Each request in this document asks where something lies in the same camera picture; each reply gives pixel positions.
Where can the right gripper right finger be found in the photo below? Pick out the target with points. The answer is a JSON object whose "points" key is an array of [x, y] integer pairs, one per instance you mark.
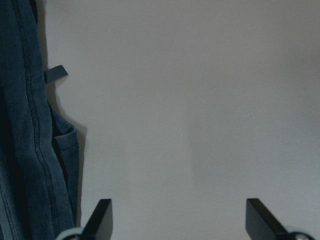
{"points": [[261, 224]]}

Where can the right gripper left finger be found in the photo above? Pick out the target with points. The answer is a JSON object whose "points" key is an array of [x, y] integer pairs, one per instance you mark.
{"points": [[98, 227]]}

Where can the black printed t-shirt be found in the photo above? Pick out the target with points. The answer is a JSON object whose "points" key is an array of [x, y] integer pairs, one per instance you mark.
{"points": [[38, 148]]}

